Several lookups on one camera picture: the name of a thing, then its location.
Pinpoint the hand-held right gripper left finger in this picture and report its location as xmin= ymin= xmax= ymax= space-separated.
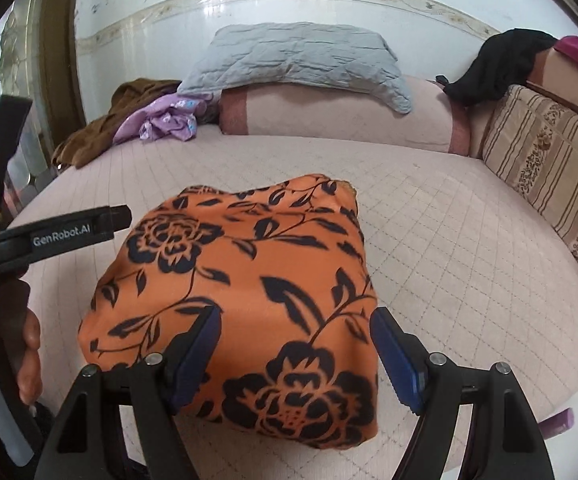
xmin=34 ymin=305 xmax=222 ymax=480

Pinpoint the bed with pink quilted mattress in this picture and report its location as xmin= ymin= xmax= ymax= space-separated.
xmin=6 ymin=125 xmax=578 ymax=476

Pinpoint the pink bolster pillow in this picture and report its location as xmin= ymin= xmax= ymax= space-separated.
xmin=218 ymin=74 xmax=471 ymax=157

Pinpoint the purple box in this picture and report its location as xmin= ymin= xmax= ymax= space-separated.
xmin=539 ymin=407 xmax=575 ymax=438

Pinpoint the brown cloth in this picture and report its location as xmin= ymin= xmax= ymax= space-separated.
xmin=51 ymin=78 xmax=182 ymax=170

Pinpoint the orange floral garment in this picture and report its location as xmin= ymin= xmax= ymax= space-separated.
xmin=78 ymin=173 xmax=381 ymax=453

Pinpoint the person's left hand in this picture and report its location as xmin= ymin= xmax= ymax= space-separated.
xmin=0 ymin=307 xmax=44 ymax=441

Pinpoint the black cloth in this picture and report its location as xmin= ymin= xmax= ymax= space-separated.
xmin=442 ymin=28 xmax=559 ymax=107

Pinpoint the grey quilted pillow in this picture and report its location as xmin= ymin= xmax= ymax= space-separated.
xmin=176 ymin=21 xmax=414 ymax=113

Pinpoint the purple floral cloth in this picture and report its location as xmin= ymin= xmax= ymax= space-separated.
xmin=113 ymin=94 xmax=210 ymax=145

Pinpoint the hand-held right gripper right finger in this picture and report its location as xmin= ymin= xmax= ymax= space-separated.
xmin=369 ymin=306 xmax=556 ymax=480

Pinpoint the pink sofa backrest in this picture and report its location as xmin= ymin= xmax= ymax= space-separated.
xmin=526 ymin=47 xmax=578 ymax=136

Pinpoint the striped floral cushion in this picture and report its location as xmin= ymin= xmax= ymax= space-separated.
xmin=482 ymin=84 xmax=578 ymax=293

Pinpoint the wooden framed window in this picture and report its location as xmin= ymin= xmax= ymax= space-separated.
xmin=0 ymin=0 xmax=84 ymax=211

